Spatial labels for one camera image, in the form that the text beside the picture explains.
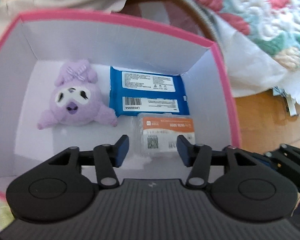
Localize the clear box orange label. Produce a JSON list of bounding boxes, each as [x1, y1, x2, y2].
[[135, 113, 195, 158]]

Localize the checkered floor rug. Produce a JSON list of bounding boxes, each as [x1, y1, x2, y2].
[[120, 0, 221, 44]]

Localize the purple plush toy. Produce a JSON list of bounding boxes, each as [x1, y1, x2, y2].
[[37, 59, 117, 130]]

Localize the blue wet wipes pack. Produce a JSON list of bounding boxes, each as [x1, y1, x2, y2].
[[109, 67, 190, 116]]

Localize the pink cardboard box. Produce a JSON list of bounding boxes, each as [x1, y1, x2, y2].
[[0, 10, 240, 239]]

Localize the paper scraps under bed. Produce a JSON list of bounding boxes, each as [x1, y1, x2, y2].
[[272, 87, 300, 117]]

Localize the white bed skirt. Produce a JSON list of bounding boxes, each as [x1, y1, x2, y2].
[[0, 0, 300, 104]]

